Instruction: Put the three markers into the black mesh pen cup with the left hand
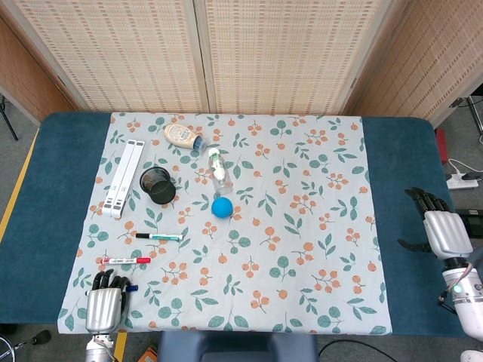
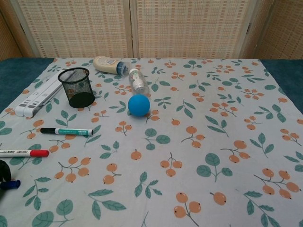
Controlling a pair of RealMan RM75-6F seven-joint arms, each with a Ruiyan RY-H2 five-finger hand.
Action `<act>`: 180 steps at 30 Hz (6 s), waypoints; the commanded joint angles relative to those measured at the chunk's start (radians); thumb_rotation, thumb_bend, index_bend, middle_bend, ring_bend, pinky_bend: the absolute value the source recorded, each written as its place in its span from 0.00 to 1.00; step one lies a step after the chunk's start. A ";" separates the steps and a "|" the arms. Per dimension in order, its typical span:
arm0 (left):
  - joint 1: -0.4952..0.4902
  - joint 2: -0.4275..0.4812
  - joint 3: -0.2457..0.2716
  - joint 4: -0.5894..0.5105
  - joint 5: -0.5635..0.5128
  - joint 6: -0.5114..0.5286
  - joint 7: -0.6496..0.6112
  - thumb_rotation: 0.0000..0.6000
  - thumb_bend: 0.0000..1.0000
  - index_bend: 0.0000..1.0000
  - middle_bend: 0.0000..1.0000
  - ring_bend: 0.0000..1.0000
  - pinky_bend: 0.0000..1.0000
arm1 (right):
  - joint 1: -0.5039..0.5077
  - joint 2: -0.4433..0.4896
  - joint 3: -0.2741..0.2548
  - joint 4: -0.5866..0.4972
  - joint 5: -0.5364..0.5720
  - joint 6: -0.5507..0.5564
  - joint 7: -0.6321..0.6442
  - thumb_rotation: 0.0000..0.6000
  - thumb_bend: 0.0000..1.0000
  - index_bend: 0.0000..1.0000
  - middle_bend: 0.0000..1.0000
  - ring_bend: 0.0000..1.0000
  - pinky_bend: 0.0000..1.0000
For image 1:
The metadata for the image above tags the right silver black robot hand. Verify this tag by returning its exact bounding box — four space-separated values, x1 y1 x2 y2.
396 187 474 261

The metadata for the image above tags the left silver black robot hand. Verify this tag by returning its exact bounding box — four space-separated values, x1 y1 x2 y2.
85 270 134 336

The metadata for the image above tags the blue-capped marker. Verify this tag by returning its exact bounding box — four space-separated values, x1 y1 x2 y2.
85 284 139 297

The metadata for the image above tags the red marker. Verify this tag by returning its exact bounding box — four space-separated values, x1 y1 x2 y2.
100 256 152 265

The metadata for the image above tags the teal whiteboard marker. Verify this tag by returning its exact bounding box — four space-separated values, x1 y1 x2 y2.
135 232 184 242

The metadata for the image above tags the black mesh pen cup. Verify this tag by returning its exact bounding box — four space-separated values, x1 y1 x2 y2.
139 166 177 206

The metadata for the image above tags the black floor device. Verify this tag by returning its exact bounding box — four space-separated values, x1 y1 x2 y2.
455 208 483 238

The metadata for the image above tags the white power strip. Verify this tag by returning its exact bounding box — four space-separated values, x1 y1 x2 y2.
446 173 479 190

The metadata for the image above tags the chrome stool base with lever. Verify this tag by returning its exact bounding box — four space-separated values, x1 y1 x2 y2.
0 330 53 362

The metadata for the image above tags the red floor object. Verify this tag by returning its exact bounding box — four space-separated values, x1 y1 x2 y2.
435 127 449 166

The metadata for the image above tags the black metal stand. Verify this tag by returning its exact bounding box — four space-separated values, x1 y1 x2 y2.
451 96 483 144

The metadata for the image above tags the white folded stand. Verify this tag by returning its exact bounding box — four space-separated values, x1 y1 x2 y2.
100 139 146 219

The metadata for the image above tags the dark blue chair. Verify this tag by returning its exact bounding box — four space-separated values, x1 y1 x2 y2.
157 330 318 362

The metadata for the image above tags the floral patterned tablecloth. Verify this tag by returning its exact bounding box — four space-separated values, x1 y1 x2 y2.
56 112 392 336

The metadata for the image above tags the teal blue table cover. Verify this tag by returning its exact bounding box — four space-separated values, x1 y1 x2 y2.
0 111 477 338

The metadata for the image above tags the blue ball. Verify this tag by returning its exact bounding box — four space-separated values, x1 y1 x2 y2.
211 196 234 219

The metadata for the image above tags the clear plastic bottle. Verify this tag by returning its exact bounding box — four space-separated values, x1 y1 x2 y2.
208 147 234 195

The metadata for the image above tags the beige mayonnaise squeeze bottle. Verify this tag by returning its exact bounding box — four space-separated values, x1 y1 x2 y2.
162 123 208 152

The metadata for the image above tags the black tripod leg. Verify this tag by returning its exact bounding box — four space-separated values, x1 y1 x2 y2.
0 96 19 142

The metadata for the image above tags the bamboo folding screen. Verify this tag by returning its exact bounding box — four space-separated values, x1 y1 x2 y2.
0 0 483 129

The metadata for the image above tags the white power cable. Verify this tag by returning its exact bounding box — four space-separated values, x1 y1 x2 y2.
448 158 469 176

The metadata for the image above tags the black floor cable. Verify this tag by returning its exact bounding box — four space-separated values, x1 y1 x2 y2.
318 339 399 362

